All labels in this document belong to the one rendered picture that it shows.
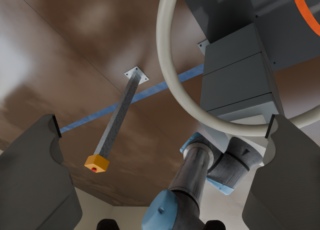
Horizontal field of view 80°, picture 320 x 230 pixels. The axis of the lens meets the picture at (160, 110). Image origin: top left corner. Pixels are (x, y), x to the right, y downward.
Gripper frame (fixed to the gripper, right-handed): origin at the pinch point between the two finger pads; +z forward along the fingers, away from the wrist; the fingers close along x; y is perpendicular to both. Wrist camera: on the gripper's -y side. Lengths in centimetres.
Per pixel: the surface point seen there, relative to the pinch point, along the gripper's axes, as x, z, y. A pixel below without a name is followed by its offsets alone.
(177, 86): 3.2, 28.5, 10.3
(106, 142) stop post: -44, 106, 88
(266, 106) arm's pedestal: 50, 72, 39
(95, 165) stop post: -48, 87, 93
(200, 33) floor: 31, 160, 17
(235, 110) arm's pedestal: 38, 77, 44
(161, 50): -0.4, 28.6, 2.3
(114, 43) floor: -47, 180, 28
